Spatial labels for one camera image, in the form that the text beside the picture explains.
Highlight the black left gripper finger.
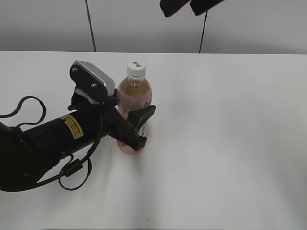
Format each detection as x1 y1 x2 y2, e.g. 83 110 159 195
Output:
112 89 119 105
128 105 156 132

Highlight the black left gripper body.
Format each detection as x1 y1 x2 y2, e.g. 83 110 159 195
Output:
68 94 147 151

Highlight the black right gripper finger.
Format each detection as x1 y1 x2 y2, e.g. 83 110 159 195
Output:
189 0 224 16
159 0 189 17

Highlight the pink peach tea bottle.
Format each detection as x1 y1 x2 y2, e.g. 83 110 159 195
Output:
116 70 154 155

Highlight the white bottle cap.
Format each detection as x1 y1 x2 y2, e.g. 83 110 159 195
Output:
127 60 146 77

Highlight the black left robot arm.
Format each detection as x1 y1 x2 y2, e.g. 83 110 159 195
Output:
0 93 156 192

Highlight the right black wall cable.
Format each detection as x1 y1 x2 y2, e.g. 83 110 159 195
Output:
198 11 207 54

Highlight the black wall cable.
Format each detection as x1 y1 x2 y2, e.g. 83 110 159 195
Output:
85 0 97 53
198 11 207 54

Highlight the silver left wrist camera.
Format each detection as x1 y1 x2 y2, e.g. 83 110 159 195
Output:
70 60 115 104

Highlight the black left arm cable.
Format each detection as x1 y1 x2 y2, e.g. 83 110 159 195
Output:
0 96 104 190

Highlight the left black wall cable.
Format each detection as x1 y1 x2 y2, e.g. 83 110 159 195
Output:
85 0 97 53

